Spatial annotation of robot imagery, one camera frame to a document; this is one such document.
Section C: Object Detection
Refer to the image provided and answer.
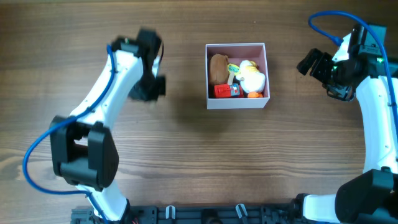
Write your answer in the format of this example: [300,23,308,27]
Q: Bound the white plush duck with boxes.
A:
[235,60,266,96]

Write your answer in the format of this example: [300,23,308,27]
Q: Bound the yellow cat rattle drum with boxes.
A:
[227,63,239,85]

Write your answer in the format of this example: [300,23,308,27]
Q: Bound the red toy fire truck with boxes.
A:
[213,83,244,98]

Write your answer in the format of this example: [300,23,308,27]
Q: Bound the brown plush toy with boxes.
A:
[208,54,229,86]

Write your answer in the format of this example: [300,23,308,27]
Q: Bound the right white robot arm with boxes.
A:
[297,49,397,223]

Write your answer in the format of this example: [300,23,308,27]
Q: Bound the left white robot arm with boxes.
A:
[50,36,165,223]

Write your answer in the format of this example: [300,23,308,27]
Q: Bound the pink white open box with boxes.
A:
[205,43,271,110]

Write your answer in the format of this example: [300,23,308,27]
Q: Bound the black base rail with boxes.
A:
[70,202,312,224]

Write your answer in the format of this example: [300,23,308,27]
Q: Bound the left blue cable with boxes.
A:
[22,44,118,224]

